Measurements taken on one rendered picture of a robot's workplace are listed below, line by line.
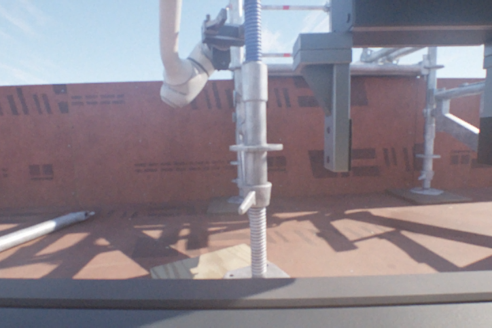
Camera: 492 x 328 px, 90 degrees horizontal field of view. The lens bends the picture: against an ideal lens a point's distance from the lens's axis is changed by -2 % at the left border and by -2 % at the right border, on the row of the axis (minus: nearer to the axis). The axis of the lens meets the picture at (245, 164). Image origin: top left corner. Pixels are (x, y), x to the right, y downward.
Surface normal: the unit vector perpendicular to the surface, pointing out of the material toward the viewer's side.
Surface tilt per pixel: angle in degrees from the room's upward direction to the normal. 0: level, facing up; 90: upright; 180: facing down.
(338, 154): 90
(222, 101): 90
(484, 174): 90
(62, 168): 90
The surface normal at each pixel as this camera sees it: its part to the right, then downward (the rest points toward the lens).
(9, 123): 0.06, 0.11
